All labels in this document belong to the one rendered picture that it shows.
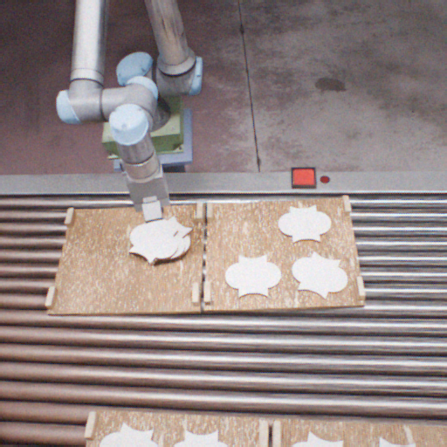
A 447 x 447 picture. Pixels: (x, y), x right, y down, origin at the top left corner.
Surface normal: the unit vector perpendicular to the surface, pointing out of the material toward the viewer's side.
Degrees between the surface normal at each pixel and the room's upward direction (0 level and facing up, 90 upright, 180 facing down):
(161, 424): 0
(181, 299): 0
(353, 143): 0
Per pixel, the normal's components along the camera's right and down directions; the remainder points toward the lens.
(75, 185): -0.08, -0.59
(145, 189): 0.18, 0.79
